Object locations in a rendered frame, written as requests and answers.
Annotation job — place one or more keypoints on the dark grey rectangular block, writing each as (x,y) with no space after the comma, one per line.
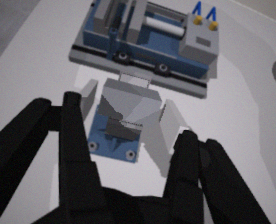
(129,102)

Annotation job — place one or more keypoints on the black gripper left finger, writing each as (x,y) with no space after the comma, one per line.
(79,181)

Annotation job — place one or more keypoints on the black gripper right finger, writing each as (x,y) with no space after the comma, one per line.
(229,199)

